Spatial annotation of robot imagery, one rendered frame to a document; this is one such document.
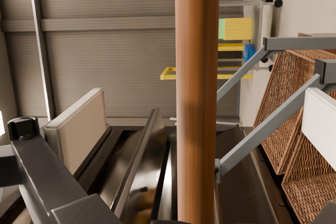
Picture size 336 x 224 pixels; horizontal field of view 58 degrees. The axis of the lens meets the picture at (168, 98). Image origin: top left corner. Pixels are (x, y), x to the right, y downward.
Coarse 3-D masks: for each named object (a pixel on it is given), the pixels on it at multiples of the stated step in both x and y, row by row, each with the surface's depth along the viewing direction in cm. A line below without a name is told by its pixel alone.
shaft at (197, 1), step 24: (192, 0) 19; (216, 0) 20; (192, 24) 20; (216, 24) 20; (192, 48) 20; (216, 48) 21; (192, 72) 21; (216, 72) 21; (192, 96) 21; (216, 96) 22; (192, 120) 22; (192, 144) 22; (192, 168) 23; (192, 192) 23; (192, 216) 24
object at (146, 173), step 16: (160, 128) 170; (144, 144) 131; (160, 144) 161; (144, 160) 123; (160, 160) 152; (128, 176) 106; (144, 176) 118; (128, 192) 96; (144, 192) 113; (128, 208) 93; (144, 208) 109
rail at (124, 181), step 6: (150, 114) 170; (144, 132) 145; (138, 144) 132; (138, 150) 127; (132, 156) 122; (132, 162) 116; (126, 174) 108; (126, 180) 104; (120, 186) 101; (120, 192) 97; (114, 198) 95; (114, 204) 92; (114, 210) 89
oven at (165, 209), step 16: (112, 128) 189; (128, 128) 188; (176, 128) 186; (224, 128) 184; (240, 128) 183; (112, 144) 166; (176, 144) 186; (96, 160) 149; (176, 160) 189; (256, 160) 144; (80, 176) 134; (96, 176) 136; (160, 176) 150; (272, 176) 130; (160, 192) 137; (176, 192) 195; (272, 192) 119; (160, 208) 132; (176, 208) 199; (272, 208) 109; (288, 208) 109
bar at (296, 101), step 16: (272, 48) 103; (288, 48) 102; (304, 48) 102; (320, 48) 101; (320, 64) 58; (320, 80) 58; (304, 96) 59; (272, 112) 62; (288, 112) 60; (256, 128) 63; (272, 128) 62; (240, 144) 64; (256, 144) 63; (224, 160) 65
